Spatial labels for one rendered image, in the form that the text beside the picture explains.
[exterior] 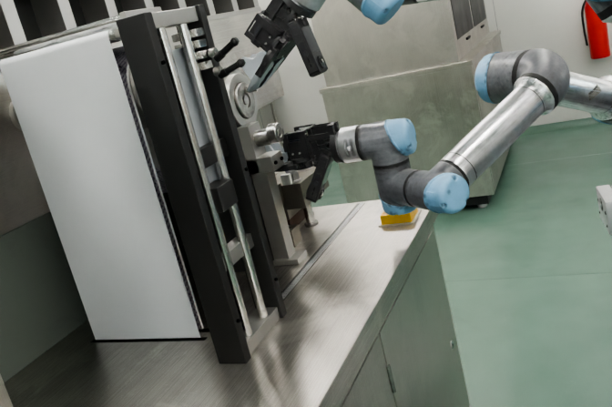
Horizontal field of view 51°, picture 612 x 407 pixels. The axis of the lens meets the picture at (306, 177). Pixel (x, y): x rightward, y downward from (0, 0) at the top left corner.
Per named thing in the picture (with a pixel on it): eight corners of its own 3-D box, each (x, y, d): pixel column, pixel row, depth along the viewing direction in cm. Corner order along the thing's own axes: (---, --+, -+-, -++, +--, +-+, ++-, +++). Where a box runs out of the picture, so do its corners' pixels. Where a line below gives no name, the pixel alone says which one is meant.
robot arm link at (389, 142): (413, 162, 127) (403, 120, 125) (360, 169, 132) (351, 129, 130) (421, 151, 134) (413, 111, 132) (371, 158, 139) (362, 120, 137)
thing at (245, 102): (239, 117, 131) (235, 79, 131) (230, 117, 131) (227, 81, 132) (257, 118, 137) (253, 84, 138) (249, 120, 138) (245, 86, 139)
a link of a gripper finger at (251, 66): (231, 76, 134) (255, 40, 130) (253, 95, 133) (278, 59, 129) (225, 78, 131) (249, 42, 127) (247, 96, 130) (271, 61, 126)
